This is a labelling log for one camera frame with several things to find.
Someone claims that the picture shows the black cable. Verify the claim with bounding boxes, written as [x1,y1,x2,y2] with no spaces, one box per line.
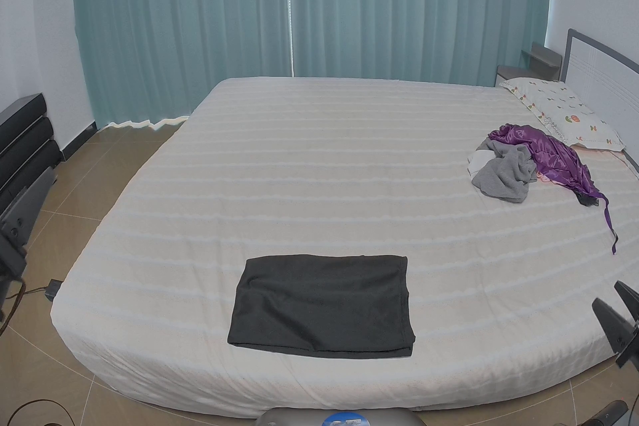
[10,398,72,426]

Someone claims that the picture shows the bed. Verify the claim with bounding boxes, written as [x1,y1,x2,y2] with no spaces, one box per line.
[50,29,639,417]

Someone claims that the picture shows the black T-shirt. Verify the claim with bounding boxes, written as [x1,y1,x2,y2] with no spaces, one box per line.
[227,254,417,360]

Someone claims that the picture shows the grey bedside table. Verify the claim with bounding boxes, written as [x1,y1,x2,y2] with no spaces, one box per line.
[497,41,564,83]

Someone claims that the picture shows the purple satin garment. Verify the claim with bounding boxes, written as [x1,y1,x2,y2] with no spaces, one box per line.
[488,123,620,256]

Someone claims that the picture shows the grey garment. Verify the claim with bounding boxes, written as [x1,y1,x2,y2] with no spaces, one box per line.
[472,139,539,204]

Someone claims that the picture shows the white printed pillow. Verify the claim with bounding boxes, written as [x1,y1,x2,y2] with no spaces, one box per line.
[501,77,627,151]

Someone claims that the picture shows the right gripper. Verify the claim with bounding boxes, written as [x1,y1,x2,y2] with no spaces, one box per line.
[592,280,639,369]

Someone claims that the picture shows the white garment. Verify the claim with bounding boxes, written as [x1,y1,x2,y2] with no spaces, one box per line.
[467,149,493,177]

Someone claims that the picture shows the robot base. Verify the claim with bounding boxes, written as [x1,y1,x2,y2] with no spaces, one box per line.
[257,409,420,426]

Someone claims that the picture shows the black chest of drawers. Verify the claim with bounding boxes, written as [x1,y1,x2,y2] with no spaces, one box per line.
[0,94,64,217]

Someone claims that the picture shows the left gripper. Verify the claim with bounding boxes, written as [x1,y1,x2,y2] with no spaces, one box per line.
[0,167,57,286]

